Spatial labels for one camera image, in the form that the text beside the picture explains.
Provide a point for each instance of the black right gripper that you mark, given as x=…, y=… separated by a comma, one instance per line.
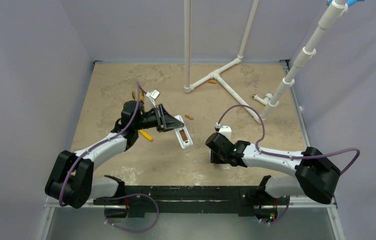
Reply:
x=214, y=156

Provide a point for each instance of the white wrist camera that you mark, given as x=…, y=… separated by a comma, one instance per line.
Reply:
x=225, y=130
x=153, y=96

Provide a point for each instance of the yellow handled screwdriver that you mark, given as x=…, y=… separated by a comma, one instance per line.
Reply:
x=146, y=135

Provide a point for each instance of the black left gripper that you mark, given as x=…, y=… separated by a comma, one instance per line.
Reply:
x=164, y=120

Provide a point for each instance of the white PVC pipe frame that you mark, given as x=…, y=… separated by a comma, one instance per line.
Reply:
x=261, y=32

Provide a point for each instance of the aluminium table frame rail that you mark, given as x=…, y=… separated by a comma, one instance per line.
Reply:
x=298, y=108

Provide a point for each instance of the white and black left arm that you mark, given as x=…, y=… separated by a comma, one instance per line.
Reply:
x=71, y=180

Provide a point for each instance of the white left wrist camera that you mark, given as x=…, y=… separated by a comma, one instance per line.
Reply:
x=153, y=96

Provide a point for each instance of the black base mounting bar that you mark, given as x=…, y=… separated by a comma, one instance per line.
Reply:
x=135, y=201

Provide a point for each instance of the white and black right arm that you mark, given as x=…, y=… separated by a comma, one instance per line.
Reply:
x=306, y=172

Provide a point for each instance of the yellow handled pliers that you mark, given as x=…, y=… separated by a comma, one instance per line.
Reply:
x=139, y=97

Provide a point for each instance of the white universal AC remote control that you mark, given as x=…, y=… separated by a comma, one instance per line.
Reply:
x=183, y=144

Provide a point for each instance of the orange AAA battery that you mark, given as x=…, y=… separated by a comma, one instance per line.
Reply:
x=189, y=117

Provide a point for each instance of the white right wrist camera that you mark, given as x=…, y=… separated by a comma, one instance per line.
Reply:
x=225, y=130

